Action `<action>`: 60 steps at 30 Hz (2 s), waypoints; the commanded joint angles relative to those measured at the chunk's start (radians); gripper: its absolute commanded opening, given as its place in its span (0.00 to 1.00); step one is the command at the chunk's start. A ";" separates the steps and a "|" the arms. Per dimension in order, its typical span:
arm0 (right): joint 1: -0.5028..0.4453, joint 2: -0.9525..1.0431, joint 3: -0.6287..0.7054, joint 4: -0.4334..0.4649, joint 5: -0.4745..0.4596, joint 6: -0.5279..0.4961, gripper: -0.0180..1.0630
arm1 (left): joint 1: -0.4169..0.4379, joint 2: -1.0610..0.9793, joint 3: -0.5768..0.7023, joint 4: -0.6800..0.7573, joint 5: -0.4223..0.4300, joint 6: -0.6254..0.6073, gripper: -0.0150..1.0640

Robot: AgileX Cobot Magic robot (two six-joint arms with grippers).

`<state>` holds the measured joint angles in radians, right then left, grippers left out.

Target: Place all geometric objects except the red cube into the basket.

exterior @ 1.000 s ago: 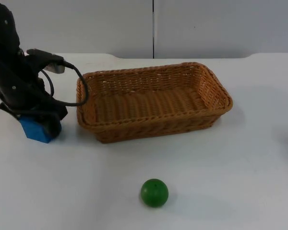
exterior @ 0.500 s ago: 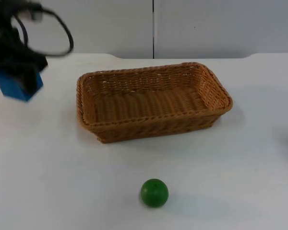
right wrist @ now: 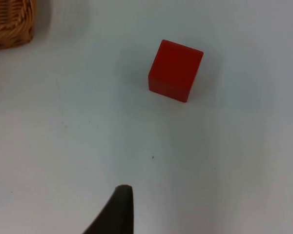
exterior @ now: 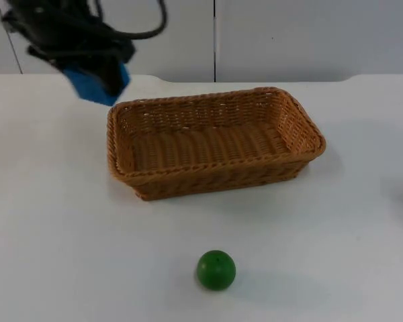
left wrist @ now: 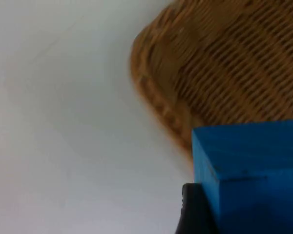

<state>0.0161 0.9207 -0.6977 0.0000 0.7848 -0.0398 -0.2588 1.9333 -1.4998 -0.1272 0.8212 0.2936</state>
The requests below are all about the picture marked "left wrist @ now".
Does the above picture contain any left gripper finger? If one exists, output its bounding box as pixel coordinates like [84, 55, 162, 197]
[175, 182, 222, 234]

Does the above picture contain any blue block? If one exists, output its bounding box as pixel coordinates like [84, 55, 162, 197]
[191, 118, 293, 234]

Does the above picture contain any pale brown wicker basket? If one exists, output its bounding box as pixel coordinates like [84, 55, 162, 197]
[129, 0, 293, 169]

